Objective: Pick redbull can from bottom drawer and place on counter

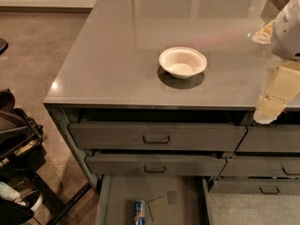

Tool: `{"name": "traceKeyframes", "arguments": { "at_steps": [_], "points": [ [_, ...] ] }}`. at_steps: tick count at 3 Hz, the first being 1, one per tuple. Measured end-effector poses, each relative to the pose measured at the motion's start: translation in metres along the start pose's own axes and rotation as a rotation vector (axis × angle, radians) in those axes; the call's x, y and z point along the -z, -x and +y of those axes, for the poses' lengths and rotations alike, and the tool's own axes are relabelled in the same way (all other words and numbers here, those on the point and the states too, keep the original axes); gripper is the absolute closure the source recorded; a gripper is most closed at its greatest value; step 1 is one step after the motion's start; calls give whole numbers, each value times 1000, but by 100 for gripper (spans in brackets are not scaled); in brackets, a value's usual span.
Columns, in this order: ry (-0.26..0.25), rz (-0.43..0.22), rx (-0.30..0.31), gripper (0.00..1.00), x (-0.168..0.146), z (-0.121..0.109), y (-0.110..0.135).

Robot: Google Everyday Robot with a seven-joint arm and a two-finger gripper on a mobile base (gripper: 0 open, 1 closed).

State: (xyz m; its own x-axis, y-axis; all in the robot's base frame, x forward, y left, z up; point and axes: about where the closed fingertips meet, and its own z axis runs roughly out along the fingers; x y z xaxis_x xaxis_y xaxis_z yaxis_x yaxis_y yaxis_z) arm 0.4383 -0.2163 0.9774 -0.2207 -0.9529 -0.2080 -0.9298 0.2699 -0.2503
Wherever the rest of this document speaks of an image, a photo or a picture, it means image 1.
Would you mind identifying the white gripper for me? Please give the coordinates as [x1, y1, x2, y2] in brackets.
[252, 0, 300, 125]

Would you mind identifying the grey top right drawer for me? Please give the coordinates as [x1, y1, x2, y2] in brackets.
[237, 112, 300, 153]

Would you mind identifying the grey middle right drawer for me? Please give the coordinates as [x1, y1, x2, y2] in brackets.
[220, 157, 300, 177]

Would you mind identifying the grey counter cabinet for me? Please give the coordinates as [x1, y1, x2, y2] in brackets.
[44, 0, 299, 184]

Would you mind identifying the grey bottom right drawer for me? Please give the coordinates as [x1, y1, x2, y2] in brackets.
[209, 179, 300, 195]

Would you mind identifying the grey open bottom drawer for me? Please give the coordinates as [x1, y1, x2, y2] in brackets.
[96, 175, 213, 225]

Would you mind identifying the grey middle left drawer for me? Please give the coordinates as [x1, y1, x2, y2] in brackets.
[85, 152, 226, 176]

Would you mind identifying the grey top left drawer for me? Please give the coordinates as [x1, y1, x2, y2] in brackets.
[68, 111, 247, 151]

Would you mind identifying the white paper bowl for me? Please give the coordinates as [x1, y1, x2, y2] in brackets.
[158, 47, 207, 79]

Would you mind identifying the grey square card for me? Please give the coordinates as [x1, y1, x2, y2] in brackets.
[147, 196, 172, 222]

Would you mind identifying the black round object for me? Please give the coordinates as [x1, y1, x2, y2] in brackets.
[0, 37, 8, 55]

